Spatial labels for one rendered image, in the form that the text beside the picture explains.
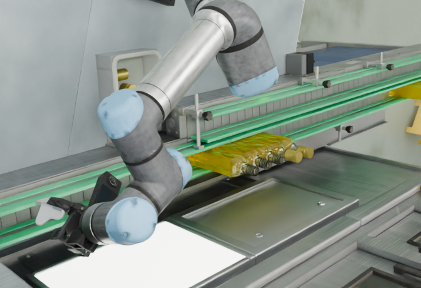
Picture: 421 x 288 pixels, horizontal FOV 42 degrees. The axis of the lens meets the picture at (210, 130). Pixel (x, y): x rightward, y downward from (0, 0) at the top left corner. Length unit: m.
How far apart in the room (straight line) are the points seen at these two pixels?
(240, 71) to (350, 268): 0.57
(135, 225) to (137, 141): 0.13
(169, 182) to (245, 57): 0.36
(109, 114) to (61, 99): 0.72
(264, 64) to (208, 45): 0.19
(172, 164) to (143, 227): 0.13
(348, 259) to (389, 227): 0.25
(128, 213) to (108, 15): 0.87
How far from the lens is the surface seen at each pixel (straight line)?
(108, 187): 1.11
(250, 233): 1.49
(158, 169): 0.93
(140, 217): 0.90
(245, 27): 1.15
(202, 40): 1.05
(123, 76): 1.62
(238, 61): 1.18
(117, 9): 1.67
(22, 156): 1.56
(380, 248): 1.50
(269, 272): 1.32
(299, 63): 2.19
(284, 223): 1.55
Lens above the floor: 2.13
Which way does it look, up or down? 45 degrees down
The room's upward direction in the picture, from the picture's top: 103 degrees clockwise
